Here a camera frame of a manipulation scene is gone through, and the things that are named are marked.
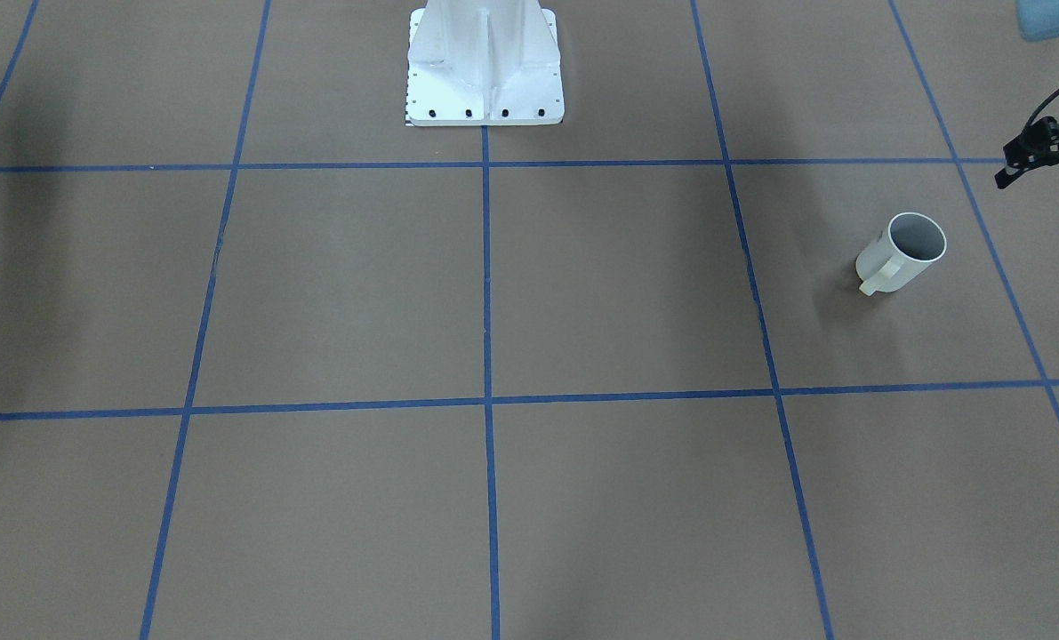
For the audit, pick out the white mug with handle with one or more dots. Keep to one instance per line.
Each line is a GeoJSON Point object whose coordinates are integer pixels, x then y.
{"type": "Point", "coordinates": [906, 246]}

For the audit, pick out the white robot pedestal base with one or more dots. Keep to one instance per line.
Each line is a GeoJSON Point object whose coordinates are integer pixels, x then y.
{"type": "Point", "coordinates": [483, 63]}

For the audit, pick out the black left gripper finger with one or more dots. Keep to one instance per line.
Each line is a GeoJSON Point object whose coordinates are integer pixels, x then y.
{"type": "Point", "coordinates": [1035, 147]}

